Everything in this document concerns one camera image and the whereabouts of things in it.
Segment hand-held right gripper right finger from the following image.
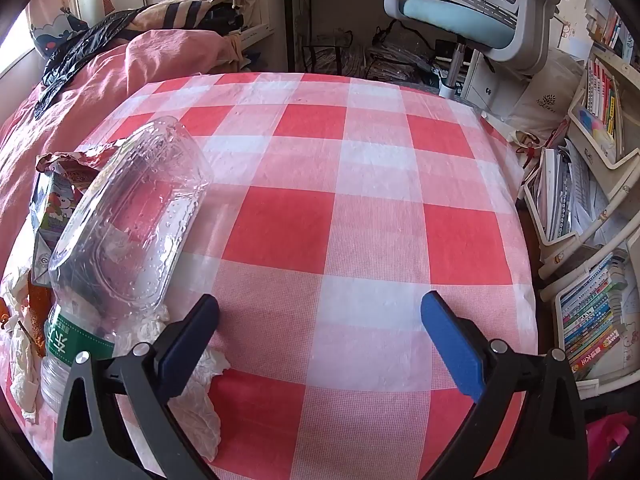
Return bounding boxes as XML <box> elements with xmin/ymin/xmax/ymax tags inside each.
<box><xmin>420</xmin><ymin>290</ymin><xmax>588</xmax><ymax>480</ymax></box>

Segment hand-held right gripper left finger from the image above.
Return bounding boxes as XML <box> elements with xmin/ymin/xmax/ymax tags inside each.
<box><xmin>52</xmin><ymin>294</ymin><xmax>221</xmax><ymax>480</ymax></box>

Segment white tissue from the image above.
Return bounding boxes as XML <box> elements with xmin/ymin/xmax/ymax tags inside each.
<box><xmin>0</xmin><ymin>267</ymin><xmax>47</xmax><ymax>423</ymax></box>
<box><xmin>135</xmin><ymin>305</ymin><xmax>231</xmax><ymax>463</ymax></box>

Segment plastic bottle green label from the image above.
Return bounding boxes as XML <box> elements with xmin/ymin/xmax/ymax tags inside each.
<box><xmin>41</xmin><ymin>300</ymin><xmax>136</xmax><ymax>408</ymax></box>

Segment clear plastic food container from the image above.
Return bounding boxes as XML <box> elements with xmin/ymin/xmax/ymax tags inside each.
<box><xmin>48</xmin><ymin>116</ymin><xmax>215</xmax><ymax>318</ymax></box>

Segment large orange peel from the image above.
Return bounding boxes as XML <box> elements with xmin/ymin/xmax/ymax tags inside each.
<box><xmin>27</xmin><ymin>280</ymin><xmax>51</xmax><ymax>357</ymax></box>

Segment printed drink carton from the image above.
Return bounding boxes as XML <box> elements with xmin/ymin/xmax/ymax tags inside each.
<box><xmin>30</xmin><ymin>167</ymin><xmax>101</xmax><ymax>288</ymax></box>

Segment red snack bag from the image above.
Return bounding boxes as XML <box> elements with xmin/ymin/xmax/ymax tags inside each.
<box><xmin>36</xmin><ymin>140</ymin><xmax>131</xmax><ymax>176</ymax></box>

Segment white shelf cart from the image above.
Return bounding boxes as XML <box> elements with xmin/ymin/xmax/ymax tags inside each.
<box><xmin>537</xmin><ymin>180</ymin><xmax>640</xmax><ymax>401</ymax></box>
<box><xmin>520</xmin><ymin>45</ymin><xmax>640</xmax><ymax>261</ymax></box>

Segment row of colourful books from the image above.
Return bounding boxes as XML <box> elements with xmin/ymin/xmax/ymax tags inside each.
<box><xmin>560</xmin><ymin>252</ymin><xmax>631</xmax><ymax>381</ymax></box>

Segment stack of spiral notebooks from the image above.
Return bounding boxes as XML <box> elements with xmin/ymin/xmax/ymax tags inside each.
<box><xmin>530</xmin><ymin>147</ymin><xmax>601</xmax><ymax>241</ymax></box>

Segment magenta bag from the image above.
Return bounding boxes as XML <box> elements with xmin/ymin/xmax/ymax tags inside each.
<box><xmin>585</xmin><ymin>412</ymin><xmax>633</xmax><ymax>480</ymax></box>

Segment red white checkered tablecloth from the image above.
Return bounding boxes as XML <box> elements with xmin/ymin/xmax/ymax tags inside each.
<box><xmin>0</xmin><ymin>72</ymin><xmax>543</xmax><ymax>480</ymax></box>

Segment pink blanket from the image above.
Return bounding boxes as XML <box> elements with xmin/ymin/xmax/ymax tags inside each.
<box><xmin>0</xmin><ymin>30</ymin><xmax>246</xmax><ymax>281</ymax></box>

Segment white tote bag tree print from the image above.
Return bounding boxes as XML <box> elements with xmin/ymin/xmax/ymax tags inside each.
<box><xmin>505</xmin><ymin>50</ymin><xmax>586</xmax><ymax>136</ymax></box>

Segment pastel rainbow pouch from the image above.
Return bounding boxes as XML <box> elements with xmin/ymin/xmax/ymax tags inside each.
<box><xmin>577</xmin><ymin>105</ymin><xmax>616</xmax><ymax>143</ymax></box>

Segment row of thin red books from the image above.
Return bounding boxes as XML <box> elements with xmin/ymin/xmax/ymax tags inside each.
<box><xmin>585</xmin><ymin>57</ymin><xmax>626</xmax><ymax>136</ymax></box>

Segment pile of plastic bags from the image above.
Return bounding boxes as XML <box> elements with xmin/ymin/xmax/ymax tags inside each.
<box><xmin>365</xmin><ymin>25</ymin><xmax>446</xmax><ymax>86</ymax></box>

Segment transparent storage bag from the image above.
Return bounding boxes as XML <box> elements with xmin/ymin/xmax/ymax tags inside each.
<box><xmin>302</xmin><ymin>30</ymin><xmax>356</xmax><ymax>76</ymax></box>

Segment black shiny jacket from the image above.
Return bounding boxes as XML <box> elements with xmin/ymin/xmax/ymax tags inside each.
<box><xmin>35</xmin><ymin>10</ymin><xmax>146</xmax><ymax>111</ymax></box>

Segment black cloth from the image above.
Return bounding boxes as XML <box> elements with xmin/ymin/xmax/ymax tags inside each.
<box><xmin>200</xmin><ymin>5</ymin><xmax>246</xmax><ymax>36</ymax></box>

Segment grey office chair blue seat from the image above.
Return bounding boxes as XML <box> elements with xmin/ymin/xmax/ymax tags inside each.
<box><xmin>382</xmin><ymin>0</ymin><xmax>573</xmax><ymax>101</ymax></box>

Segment beige dark striped cloth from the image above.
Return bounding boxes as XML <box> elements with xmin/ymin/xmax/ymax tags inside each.
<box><xmin>132</xmin><ymin>0</ymin><xmax>221</xmax><ymax>31</ymax></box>

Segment pink printed curtain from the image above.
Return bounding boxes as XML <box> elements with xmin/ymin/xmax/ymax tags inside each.
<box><xmin>27</xmin><ymin>0</ymin><xmax>88</xmax><ymax>58</ymax></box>

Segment upright books on shelf cart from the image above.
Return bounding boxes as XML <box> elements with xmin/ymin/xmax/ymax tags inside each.
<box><xmin>585</xmin><ymin>5</ymin><xmax>636</xmax><ymax>58</ymax></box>

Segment beige tote bag red straps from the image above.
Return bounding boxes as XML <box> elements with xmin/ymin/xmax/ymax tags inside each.
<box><xmin>510</xmin><ymin>127</ymin><xmax>568</xmax><ymax>171</ymax></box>

